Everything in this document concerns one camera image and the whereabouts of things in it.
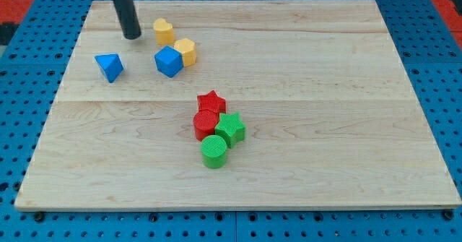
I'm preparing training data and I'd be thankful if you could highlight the yellow hexagon block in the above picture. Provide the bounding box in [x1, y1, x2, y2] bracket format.
[174, 38, 197, 67]

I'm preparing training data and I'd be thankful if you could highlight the red star block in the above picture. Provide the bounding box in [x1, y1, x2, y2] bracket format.
[197, 90, 227, 115]

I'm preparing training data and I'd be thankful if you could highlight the green star block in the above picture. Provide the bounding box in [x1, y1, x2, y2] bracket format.
[215, 113, 246, 148]

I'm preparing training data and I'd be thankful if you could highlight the light wooden board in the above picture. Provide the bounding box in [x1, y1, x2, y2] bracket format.
[14, 0, 461, 212]

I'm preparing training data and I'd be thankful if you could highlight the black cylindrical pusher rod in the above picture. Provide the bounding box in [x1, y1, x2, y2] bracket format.
[113, 0, 141, 40]

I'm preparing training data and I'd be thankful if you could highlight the green cylinder block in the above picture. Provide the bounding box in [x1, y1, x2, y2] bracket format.
[201, 135, 227, 169]

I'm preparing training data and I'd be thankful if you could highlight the blue triangle block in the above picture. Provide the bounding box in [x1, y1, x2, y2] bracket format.
[95, 53, 123, 83]

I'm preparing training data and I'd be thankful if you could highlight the red cylinder block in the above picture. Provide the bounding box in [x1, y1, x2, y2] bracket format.
[193, 110, 219, 141]

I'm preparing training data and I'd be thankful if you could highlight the blue cube block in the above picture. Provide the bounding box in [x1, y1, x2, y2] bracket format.
[154, 46, 183, 78]

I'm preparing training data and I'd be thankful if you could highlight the yellow heart block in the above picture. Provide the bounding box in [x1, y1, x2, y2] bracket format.
[153, 18, 175, 45]

